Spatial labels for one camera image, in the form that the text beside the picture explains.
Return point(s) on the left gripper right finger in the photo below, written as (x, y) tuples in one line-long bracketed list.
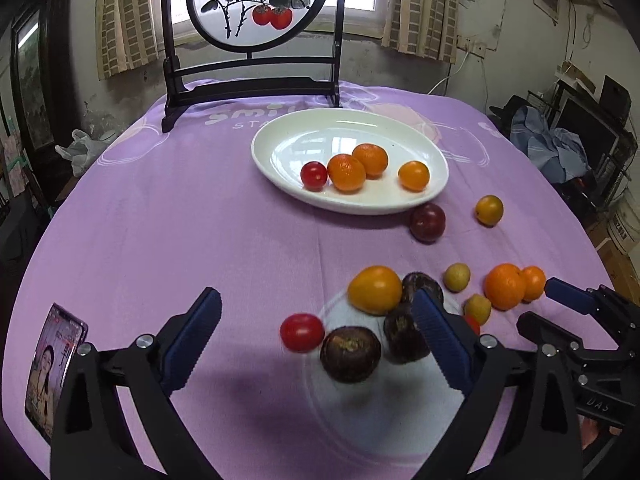
[(517, 419)]

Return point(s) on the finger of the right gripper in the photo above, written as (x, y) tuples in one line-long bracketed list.
[(570, 296), (538, 330)]

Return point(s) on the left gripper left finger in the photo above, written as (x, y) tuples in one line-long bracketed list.
[(91, 437)]

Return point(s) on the small orange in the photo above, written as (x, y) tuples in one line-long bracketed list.
[(414, 176), (535, 280)]

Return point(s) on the red cherry tomato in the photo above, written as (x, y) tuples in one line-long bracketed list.
[(302, 332), (472, 322), (314, 176)]

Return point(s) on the yellow-green longan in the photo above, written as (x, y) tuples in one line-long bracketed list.
[(478, 307), (457, 277)]

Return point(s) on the small yellow-orange kumquat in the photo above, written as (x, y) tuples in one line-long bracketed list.
[(489, 210)]

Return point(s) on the dark brown fruit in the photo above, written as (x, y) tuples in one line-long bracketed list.
[(405, 342), (350, 354), (415, 281)]

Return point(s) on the dark red plum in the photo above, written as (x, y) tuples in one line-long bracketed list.
[(427, 223)]

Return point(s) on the large yellow orange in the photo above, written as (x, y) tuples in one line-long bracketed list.
[(375, 290)]

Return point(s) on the dark brown fruit front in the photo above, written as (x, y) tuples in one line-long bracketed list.
[(350, 354)]

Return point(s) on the big mandarin orange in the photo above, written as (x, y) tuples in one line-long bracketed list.
[(346, 173)]

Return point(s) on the red cherry tomato front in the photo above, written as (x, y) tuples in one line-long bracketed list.
[(314, 176)]

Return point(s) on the person's right hand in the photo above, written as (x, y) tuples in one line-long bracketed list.
[(596, 435)]

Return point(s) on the smartphone with lit screen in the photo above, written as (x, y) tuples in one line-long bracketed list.
[(62, 333)]

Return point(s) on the blue clothes pile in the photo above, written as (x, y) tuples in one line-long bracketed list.
[(557, 153)]

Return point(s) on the black monitor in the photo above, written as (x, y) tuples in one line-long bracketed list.
[(605, 140)]

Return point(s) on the purple tablecloth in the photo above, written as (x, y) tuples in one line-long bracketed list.
[(161, 216)]

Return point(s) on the white plastic bag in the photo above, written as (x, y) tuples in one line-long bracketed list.
[(82, 152)]

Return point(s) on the right checked curtain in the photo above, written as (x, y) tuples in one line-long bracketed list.
[(423, 28)]

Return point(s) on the checked curtain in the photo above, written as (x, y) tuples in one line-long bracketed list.
[(423, 28), (125, 36)]

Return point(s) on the white oval plate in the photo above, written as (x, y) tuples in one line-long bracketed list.
[(281, 148)]

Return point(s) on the dark wooden cabinet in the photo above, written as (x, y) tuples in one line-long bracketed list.
[(40, 70)]

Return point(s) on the left checked curtain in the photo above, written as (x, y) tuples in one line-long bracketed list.
[(125, 36)]

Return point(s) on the round painted screen stand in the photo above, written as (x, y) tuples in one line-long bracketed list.
[(248, 30)]

